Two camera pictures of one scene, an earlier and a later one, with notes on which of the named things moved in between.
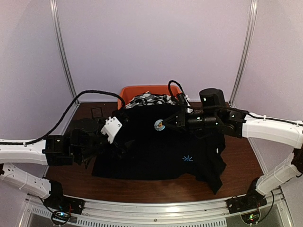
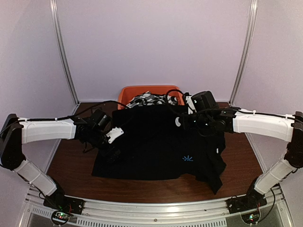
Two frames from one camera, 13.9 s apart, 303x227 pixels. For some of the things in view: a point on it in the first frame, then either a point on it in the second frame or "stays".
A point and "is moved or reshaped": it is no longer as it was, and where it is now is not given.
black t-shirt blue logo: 148,152 stays
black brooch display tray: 96,112 stays
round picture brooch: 159,125 is moved or reshaped
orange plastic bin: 128,92 stays
